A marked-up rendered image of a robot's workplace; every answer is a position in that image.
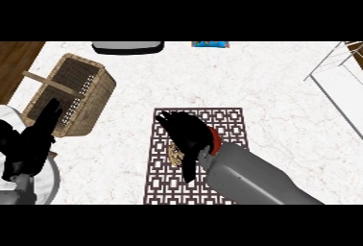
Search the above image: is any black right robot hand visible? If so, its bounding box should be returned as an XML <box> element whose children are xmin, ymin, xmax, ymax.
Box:
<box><xmin>156</xmin><ymin>110</ymin><xmax>220</xmax><ymax>185</ymax></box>

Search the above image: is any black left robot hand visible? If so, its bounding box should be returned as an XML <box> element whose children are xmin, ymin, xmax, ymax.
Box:
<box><xmin>0</xmin><ymin>97</ymin><xmax>66</xmax><ymax>183</ymax></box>

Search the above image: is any red and tan cupcake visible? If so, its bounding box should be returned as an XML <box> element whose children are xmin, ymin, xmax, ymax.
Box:
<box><xmin>167</xmin><ymin>125</ymin><xmax>225</xmax><ymax>168</ymax></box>

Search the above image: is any brown patterned placemat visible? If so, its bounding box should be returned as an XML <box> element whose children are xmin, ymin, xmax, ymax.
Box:
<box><xmin>142</xmin><ymin>108</ymin><xmax>251</xmax><ymax>206</ymax></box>

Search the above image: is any white round plate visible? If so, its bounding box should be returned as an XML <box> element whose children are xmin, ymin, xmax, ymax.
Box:
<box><xmin>0</xmin><ymin>104</ymin><xmax>63</xmax><ymax>206</ymax></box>

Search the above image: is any brown wicker basket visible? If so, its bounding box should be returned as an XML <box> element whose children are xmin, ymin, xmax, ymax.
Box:
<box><xmin>20</xmin><ymin>52</ymin><xmax>119</xmax><ymax>138</ymax></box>

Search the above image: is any blue packet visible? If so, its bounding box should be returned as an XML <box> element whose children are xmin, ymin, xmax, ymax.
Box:
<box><xmin>191</xmin><ymin>40</ymin><xmax>232</xmax><ymax>49</ymax></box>

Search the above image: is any dark grey appliance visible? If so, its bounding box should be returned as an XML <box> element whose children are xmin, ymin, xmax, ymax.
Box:
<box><xmin>91</xmin><ymin>40</ymin><xmax>166</xmax><ymax>56</ymax></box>

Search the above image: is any white wire tiered shelf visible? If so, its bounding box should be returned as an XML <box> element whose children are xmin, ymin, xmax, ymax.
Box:
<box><xmin>303</xmin><ymin>40</ymin><xmax>363</xmax><ymax>140</ymax></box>

